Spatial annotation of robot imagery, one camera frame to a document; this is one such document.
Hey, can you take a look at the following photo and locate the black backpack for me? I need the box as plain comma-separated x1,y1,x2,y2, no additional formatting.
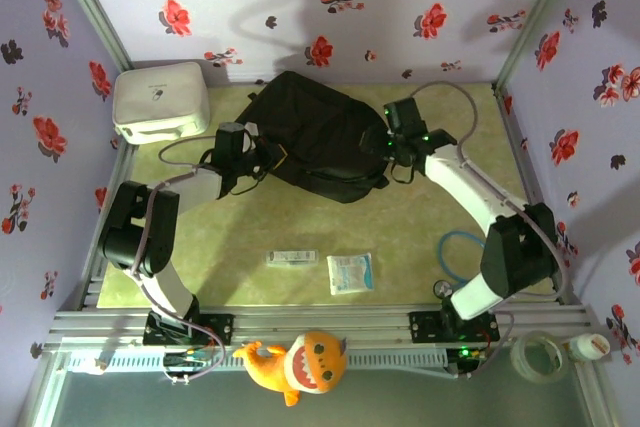
199,70,392,205

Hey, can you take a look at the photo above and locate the white zippered storage case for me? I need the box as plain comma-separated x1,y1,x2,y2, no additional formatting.
110,61,211,146

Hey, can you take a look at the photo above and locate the white blue mask packet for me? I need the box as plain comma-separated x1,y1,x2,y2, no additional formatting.
326,252,375,297

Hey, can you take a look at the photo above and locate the blue stethoscope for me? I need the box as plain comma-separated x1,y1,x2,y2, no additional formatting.
432,230,489,299

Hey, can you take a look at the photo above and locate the orange shark plush toy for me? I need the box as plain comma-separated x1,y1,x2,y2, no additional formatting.
232,330,350,408

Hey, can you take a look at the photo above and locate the clear tape roll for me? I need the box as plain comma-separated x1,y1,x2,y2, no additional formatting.
509,330,570,385

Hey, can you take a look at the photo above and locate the white pill bottle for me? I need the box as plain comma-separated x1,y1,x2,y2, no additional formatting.
563,332,612,362

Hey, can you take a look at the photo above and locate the grey right arm cable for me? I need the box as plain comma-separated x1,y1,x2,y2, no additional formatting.
409,80,566,379

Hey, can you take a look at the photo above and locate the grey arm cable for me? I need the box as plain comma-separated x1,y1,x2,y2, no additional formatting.
132,135,227,384
409,80,566,379

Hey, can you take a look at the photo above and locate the grey left arm cable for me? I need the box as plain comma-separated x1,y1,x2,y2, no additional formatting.
132,135,227,384

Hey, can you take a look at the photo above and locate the aluminium side rail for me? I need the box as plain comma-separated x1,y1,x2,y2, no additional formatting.
492,84,571,306
79,139,139,309

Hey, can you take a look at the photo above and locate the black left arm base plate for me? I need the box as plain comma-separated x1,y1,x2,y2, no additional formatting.
143,311,235,347

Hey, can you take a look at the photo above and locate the aluminium frame rail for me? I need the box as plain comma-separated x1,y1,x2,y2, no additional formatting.
44,304,601,354

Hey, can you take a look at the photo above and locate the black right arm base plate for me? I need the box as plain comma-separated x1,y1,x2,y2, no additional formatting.
408,310,501,344

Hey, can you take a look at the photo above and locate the aluminium frame post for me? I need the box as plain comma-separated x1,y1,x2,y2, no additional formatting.
47,0,135,73
492,0,586,93

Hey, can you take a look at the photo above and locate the white slotted cable duct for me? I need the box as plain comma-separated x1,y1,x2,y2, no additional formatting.
64,349,451,376

